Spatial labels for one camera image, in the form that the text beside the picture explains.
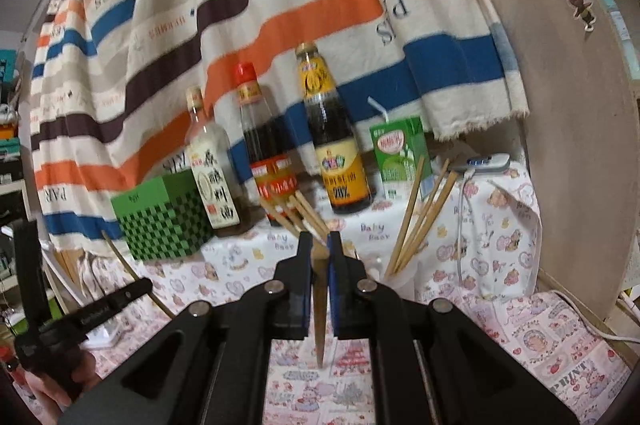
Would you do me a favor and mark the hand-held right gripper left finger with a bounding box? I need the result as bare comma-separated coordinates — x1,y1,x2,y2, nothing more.
60,230,315,425

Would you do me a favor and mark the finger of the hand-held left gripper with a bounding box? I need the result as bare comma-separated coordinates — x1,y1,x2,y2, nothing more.
70,277,153,336
12,220,51,337

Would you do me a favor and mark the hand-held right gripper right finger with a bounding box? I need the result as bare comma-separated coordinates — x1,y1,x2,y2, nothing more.
327,230,581,425

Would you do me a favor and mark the single wooden chopstick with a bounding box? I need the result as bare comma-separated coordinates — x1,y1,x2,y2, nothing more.
312,245,331,368

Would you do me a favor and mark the translucent plastic cup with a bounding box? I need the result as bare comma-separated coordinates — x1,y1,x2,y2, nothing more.
350,250,418,301

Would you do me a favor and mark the bunch of wooden chopsticks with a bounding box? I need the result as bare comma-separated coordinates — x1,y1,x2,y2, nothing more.
257,156,461,278

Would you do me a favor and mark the person's left hand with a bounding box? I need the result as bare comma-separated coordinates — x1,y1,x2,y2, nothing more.
22,350,101,411

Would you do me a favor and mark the white desk lamp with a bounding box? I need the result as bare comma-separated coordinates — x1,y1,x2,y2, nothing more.
40,245,123,351

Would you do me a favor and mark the green checkered box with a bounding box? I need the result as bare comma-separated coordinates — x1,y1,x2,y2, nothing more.
111,169,213,262

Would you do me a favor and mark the cluttered storage shelf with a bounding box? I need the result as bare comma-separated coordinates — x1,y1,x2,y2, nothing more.
0,47,31,256

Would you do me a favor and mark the clear cooking wine bottle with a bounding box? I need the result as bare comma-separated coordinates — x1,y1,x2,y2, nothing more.
185,87,242,238

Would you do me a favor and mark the yellow label dark sauce bottle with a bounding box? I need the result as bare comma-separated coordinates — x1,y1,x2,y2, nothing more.
295,42,376,216

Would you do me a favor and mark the red cap sauce bottle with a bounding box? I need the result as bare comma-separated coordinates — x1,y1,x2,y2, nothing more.
234,62,296,228

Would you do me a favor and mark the green drink carton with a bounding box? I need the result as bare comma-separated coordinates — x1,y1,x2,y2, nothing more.
369,115,433,200

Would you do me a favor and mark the white bear print cloth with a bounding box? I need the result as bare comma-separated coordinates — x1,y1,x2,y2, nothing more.
75,155,543,321

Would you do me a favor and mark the white drinking straw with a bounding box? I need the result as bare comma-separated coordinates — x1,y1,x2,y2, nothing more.
367,97,393,123

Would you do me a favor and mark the white power bank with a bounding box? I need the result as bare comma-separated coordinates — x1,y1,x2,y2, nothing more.
450,152,512,176

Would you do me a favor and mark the pink print tablecloth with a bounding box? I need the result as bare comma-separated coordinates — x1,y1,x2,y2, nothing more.
85,290,633,425

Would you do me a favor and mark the striped cloth backdrop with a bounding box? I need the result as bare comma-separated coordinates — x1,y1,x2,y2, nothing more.
27,0,531,251

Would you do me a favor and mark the bee sticker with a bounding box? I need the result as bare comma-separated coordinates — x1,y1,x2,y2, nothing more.
562,0,598,33

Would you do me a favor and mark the white power cord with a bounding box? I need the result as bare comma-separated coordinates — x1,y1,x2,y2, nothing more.
540,285,640,343

